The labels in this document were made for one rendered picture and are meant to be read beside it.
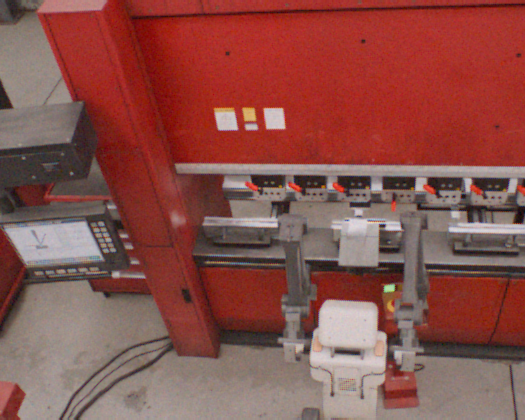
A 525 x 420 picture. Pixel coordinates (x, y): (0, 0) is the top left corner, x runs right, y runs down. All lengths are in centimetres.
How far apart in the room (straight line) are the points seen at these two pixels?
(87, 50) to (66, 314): 237
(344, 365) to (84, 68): 146
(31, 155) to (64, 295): 221
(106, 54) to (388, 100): 109
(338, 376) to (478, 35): 134
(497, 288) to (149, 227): 172
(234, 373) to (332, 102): 187
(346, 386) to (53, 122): 147
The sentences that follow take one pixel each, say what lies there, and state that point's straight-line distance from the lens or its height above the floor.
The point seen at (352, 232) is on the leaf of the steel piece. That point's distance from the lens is 299.
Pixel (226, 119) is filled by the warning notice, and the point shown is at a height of 166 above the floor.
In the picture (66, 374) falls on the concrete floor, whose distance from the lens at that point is 408.
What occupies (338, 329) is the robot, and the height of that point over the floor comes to 134.
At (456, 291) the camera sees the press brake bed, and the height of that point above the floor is 65.
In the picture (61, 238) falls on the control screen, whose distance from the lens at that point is 263.
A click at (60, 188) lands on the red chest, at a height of 98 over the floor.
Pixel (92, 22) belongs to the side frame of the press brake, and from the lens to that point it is 229.
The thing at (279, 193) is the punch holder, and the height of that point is 121.
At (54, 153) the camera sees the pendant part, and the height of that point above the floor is 190.
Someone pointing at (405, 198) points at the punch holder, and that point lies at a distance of 287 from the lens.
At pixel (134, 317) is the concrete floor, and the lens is 415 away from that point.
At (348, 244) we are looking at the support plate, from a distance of 294.
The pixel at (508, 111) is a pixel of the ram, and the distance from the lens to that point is 259.
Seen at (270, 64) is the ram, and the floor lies 193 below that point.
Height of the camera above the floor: 323
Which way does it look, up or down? 45 degrees down
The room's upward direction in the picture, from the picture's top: 9 degrees counter-clockwise
